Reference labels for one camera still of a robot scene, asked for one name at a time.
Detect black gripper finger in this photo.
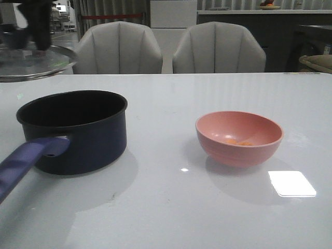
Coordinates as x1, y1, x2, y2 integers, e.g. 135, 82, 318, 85
18, 0, 52, 51

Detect glass lid with blue knob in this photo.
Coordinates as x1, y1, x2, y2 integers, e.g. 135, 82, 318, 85
0, 28, 79, 84

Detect pink bowl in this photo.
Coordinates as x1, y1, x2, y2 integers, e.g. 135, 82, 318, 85
196, 111, 284, 168

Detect orange ham pieces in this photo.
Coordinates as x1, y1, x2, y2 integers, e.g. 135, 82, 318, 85
226, 139, 253, 146

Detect grey curtain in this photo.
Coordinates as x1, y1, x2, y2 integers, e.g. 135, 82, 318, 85
71, 0, 150, 38

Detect left beige upholstered chair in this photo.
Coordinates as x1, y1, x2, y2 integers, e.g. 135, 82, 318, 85
73, 21, 163, 74

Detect beige upholstered chair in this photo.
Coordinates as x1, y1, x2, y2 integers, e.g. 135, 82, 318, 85
73, 21, 163, 74
172, 22, 266, 74

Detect red barrier belt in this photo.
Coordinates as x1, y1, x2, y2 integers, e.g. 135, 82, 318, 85
81, 12, 145, 20

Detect dark blue saucepan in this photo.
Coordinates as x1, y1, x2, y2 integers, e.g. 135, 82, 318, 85
1, 90, 128, 200

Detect white refrigerator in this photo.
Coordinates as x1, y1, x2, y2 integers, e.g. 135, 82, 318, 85
150, 1, 197, 29

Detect right beige upholstered chair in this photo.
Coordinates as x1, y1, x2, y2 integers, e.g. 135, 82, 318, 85
172, 22, 266, 74

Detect fruit plate on counter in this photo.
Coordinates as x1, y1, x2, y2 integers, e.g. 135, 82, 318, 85
259, 0, 281, 10

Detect dark kitchen counter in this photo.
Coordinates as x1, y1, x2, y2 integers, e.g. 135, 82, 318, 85
197, 9, 331, 72

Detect beige cushion at right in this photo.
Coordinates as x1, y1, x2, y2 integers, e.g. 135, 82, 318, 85
299, 54, 331, 74

